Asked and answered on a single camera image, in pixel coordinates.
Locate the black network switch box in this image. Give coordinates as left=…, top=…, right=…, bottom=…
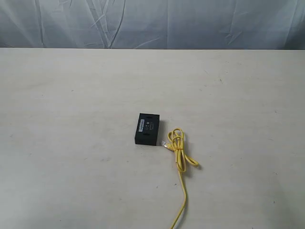
left=134, top=113, right=160, bottom=146

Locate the yellow ethernet cable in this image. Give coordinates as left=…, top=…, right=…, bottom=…
left=161, top=128, right=199, bottom=229

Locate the white wrinkled backdrop curtain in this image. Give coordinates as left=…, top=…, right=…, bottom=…
left=0, top=0, right=305, bottom=50

